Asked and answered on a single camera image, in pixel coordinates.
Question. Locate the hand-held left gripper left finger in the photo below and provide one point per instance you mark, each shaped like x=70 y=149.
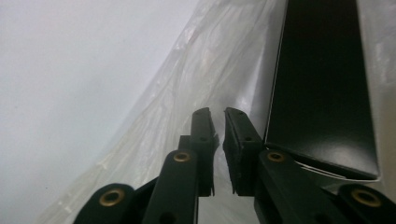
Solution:
x=202 y=130

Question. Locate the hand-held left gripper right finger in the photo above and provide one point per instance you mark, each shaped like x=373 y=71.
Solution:
x=239 y=140

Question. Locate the clear printed plastic bag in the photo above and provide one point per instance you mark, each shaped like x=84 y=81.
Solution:
x=193 y=77

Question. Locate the black box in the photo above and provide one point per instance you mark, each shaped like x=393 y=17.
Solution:
x=320 y=93

